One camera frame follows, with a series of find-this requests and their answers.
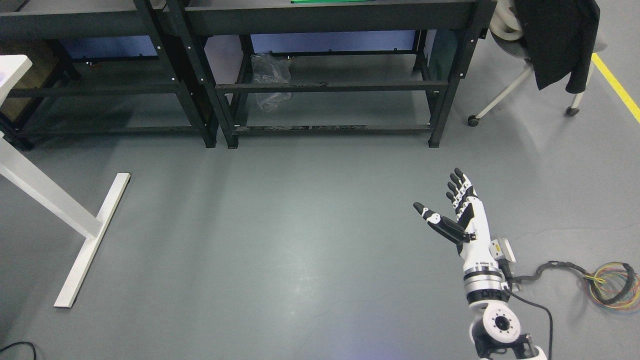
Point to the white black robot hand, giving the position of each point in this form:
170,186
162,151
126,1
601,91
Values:
469,231

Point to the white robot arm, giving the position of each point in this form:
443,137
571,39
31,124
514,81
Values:
495,328

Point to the green plastic tray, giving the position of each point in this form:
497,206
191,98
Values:
328,1

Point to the black metal shelf left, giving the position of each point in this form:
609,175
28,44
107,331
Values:
62,95

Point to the office chair with black jacket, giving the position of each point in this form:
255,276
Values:
555,39

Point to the clear plastic bag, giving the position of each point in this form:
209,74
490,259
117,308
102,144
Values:
268,69

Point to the white desk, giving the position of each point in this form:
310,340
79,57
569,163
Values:
19,170

